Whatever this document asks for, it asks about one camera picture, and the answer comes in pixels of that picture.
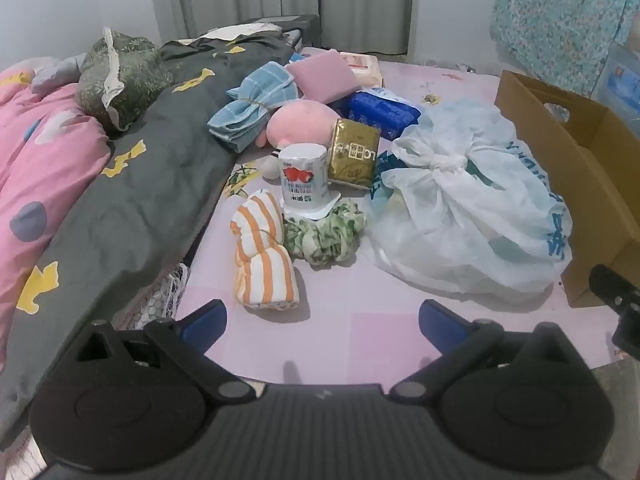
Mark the blue tissue pack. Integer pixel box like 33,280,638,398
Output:
345,89,422,142

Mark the pink plush toy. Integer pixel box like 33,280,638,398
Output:
257,100,341,181

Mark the green patterned pillow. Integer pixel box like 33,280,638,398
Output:
75,27,173,133

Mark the white mesh net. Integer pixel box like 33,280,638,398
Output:
132,262,191,321

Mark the grey bench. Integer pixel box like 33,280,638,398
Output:
235,14,321,51

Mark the large water jug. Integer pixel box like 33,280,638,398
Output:
592,42,640,131

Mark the grey curtain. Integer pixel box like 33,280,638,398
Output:
147,0,416,56

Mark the blue striped towel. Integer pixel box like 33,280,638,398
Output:
207,61,299,153

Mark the pink folded towel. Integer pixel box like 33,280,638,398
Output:
285,51,362,103

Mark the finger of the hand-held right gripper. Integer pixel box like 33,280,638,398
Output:
589,265,640,312

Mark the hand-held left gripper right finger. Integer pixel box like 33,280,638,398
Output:
389,300,571,403

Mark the orange striped towel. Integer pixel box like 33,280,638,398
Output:
230,189,301,311

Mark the cardboard box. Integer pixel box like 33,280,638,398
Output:
494,70,640,308

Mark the white cloth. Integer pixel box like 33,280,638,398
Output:
202,24,286,43

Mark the green patterned scrunchie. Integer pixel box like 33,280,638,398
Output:
284,199,367,266

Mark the teal floral cloth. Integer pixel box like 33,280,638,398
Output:
490,0,636,96

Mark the white plastic bag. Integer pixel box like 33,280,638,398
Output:
367,99,573,296

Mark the pink patchwork bed sheet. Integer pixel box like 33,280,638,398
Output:
115,47,626,386

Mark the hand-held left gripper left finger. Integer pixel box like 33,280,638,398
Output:
75,300,257,403

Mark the pink wet wipes pack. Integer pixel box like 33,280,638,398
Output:
340,51,385,90

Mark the grey quilt with yellow print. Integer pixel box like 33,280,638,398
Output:
0,30,301,411

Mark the pink dotted quilt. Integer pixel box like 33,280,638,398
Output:
0,57,113,361

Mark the gold tissue pack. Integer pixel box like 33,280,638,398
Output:
327,118,382,190

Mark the white yogurt cup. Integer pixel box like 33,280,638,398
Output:
277,143,342,223

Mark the grey cloth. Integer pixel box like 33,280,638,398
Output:
30,52,96,93

